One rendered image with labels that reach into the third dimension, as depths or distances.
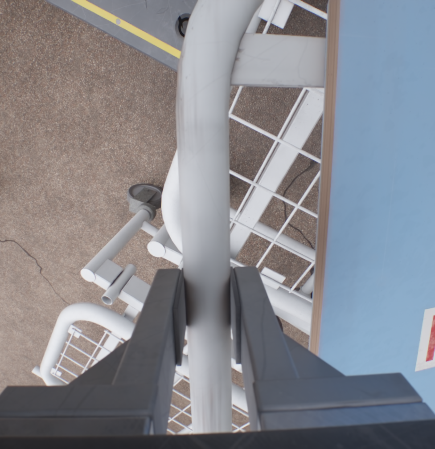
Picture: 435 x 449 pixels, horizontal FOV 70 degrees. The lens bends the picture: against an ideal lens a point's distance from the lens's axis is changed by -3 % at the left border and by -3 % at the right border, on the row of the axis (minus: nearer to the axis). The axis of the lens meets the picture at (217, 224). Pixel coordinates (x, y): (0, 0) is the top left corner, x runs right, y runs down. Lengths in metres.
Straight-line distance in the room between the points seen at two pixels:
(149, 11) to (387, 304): 0.59
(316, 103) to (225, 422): 0.39
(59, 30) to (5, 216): 0.86
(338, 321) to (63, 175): 1.23
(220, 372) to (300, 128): 0.38
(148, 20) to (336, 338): 0.59
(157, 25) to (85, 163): 0.70
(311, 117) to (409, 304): 0.33
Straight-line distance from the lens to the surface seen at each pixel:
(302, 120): 0.48
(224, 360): 0.17
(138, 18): 0.67
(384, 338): 0.20
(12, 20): 1.28
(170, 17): 0.64
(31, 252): 1.71
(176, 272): 0.15
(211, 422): 0.19
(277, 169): 0.50
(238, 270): 0.15
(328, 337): 0.18
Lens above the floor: 0.92
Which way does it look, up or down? 56 degrees down
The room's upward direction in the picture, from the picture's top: 153 degrees counter-clockwise
